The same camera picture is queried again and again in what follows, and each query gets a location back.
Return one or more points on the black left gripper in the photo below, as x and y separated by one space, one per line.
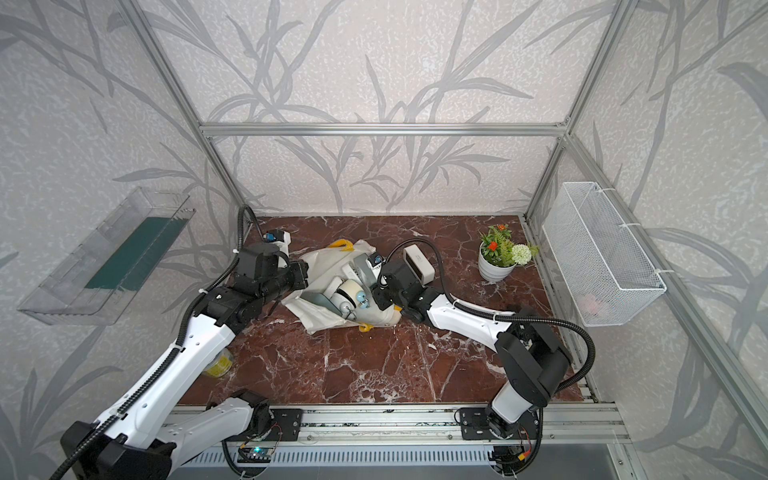
299 269

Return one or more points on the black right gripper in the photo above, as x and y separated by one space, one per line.
377 296

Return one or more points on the white digital clock dark screen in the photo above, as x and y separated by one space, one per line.
419 264

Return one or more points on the blue twin bell alarm clock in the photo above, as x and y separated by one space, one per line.
357 293

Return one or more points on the white twin bell alarm clock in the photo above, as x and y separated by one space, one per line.
339 298

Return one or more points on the white canvas bag yellow handles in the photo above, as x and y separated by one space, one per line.
341 278

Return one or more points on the grey square analog clock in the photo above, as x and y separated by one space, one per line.
366 272

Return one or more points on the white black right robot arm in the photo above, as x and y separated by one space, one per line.
534 359

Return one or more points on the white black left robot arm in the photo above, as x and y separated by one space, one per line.
129 440

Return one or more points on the green yellow tape roll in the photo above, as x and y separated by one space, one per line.
220 365

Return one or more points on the white pot artificial plant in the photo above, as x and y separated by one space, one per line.
499 254

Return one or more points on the green circuit board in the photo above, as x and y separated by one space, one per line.
255 454

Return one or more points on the pink object in basket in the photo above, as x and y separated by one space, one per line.
592 306

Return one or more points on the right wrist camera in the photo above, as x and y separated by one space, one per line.
375 261

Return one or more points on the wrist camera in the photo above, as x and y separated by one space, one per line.
375 261
280 237

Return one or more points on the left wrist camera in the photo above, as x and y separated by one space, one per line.
280 237

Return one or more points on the clear plastic wall shelf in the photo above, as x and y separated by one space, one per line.
95 283

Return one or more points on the white wire mesh basket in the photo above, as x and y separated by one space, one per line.
597 253

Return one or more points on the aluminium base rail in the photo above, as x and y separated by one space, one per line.
430 435

